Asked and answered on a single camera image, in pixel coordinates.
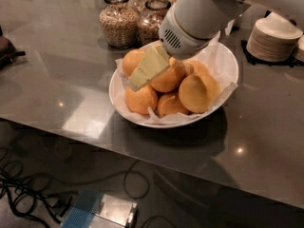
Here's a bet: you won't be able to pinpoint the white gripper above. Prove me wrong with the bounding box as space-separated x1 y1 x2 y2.
127 7 210 91

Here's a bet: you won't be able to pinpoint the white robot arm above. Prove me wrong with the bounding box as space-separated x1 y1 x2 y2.
128 0 304 91

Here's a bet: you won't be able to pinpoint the large right orange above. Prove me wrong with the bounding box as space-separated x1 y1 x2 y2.
179 72 221 113

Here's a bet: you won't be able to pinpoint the white paper bowl liner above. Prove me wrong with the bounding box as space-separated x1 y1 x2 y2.
114 30 238 125

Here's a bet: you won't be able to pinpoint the white ceramic bowl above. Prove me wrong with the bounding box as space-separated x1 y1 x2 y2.
108 40 239 129

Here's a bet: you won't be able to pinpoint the left glass cereal jar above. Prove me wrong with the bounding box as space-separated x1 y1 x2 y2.
99 0 139 48

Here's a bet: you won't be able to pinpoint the middle glass cereal jar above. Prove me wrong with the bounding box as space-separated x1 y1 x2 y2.
137 0 171 46

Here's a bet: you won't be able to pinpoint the white sign stand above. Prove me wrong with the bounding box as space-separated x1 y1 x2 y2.
224 19 235 36

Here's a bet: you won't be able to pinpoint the stack of beige plates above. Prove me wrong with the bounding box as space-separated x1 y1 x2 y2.
246 12 303 63

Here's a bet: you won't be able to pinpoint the black plate tray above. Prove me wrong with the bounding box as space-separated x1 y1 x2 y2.
240 40 304 67

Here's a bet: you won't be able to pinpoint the brown leather bag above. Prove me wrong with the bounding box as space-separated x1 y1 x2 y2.
0 27 26 69

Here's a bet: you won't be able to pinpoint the blue and metal floor box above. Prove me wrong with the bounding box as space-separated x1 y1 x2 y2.
61 189 138 228

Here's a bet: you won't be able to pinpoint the black floor cables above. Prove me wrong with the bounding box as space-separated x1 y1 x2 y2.
0 145 177 228

